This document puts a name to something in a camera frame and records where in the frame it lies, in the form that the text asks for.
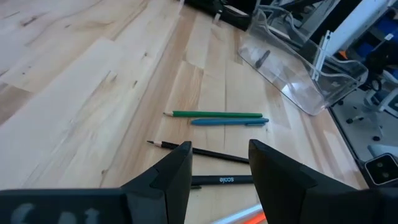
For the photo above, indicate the green pencil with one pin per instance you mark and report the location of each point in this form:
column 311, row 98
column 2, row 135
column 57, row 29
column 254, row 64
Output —
column 217, row 114

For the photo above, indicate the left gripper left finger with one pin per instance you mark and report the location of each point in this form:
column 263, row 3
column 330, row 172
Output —
column 171, row 186

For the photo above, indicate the white office chair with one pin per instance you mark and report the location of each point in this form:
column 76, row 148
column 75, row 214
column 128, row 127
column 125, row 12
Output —
column 388, row 99

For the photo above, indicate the white aluminium profile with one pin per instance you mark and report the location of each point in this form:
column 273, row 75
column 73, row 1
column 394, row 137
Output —
column 323, row 46

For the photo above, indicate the orange pencil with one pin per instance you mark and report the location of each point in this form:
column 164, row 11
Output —
column 256, row 219

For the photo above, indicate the clear plastic bin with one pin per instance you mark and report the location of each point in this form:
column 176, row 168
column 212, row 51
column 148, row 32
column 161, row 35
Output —
column 295, row 77

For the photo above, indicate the blue pen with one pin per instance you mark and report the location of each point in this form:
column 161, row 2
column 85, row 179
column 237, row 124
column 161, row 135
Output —
column 227, row 121

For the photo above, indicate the black pencil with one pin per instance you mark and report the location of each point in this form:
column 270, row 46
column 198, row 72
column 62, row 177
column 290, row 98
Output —
column 164, row 145

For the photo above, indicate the white slanted post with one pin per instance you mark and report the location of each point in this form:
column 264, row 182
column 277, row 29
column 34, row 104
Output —
column 351, row 28

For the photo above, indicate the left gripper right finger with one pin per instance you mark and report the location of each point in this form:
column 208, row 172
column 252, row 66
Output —
column 280, row 186

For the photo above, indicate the black pen with scale print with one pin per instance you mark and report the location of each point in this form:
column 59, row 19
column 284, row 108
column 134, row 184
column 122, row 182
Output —
column 211, row 180

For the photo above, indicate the smartphone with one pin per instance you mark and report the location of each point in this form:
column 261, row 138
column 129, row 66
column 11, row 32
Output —
column 382, row 169

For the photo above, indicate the blue storage bin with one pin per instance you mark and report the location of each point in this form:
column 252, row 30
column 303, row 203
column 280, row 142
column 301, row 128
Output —
column 388, row 28

